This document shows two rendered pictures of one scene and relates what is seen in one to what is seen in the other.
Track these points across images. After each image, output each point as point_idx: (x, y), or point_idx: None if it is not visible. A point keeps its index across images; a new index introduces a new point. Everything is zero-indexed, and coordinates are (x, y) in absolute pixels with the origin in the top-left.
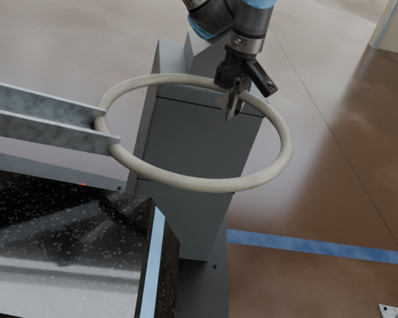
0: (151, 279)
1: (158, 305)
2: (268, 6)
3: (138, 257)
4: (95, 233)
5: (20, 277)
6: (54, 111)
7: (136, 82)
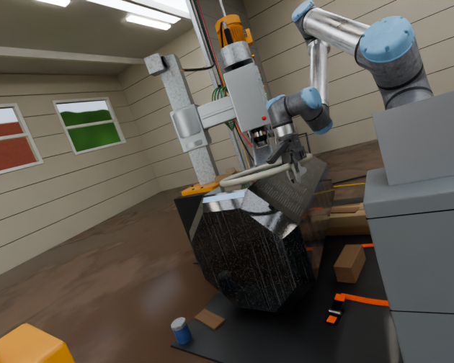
0: (218, 197)
1: (213, 203)
2: (266, 110)
3: (223, 191)
4: (236, 186)
5: None
6: None
7: None
